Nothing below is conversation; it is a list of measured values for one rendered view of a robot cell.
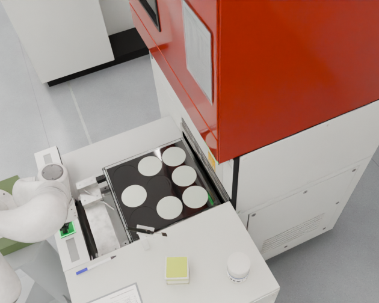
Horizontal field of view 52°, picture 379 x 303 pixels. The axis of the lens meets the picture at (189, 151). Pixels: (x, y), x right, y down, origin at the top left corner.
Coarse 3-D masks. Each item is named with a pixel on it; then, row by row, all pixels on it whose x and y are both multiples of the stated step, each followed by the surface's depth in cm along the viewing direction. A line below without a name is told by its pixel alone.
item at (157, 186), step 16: (176, 144) 166; (160, 160) 162; (192, 160) 161; (112, 176) 158; (128, 176) 158; (144, 176) 157; (160, 176) 157; (160, 192) 152; (176, 192) 152; (208, 192) 151; (128, 208) 149; (144, 208) 149; (192, 208) 147; (128, 224) 145; (144, 224) 145; (160, 224) 144
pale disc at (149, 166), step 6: (150, 156) 163; (144, 162) 161; (150, 162) 161; (156, 162) 161; (138, 168) 160; (144, 168) 160; (150, 168) 159; (156, 168) 159; (144, 174) 158; (150, 174) 158
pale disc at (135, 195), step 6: (132, 186) 155; (138, 186) 154; (126, 192) 153; (132, 192) 153; (138, 192) 153; (144, 192) 153; (126, 198) 152; (132, 198) 151; (138, 198) 151; (144, 198) 151; (126, 204) 150; (132, 204) 150; (138, 204) 150
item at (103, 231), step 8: (88, 208) 152; (96, 208) 152; (104, 208) 152; (88, 216) 150; (96, 216) 150; (104, 216) 150; (96, 224) 148; (104, 224) 148; (96, 232) 146; (104, 232) 146; (112, 232) 145; (96, 240) 144; (104, 240) 144; (112, 240) 143; (104, 248) 142
